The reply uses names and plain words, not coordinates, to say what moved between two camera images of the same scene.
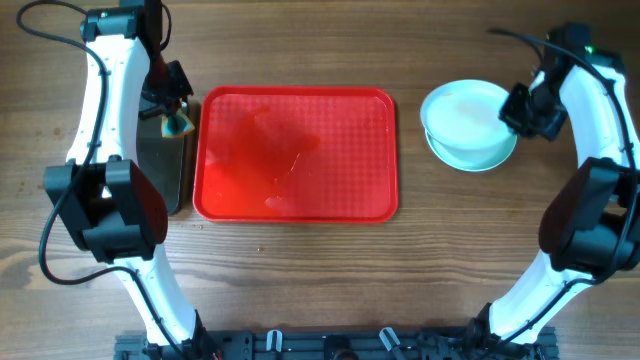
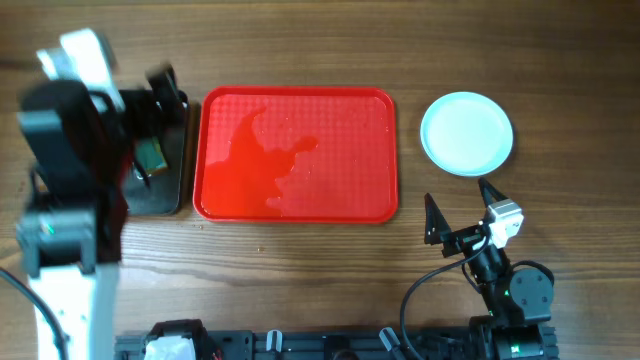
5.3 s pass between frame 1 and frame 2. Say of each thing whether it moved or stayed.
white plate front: moved
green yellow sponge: moved
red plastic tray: stayed
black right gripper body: moved
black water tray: stayed
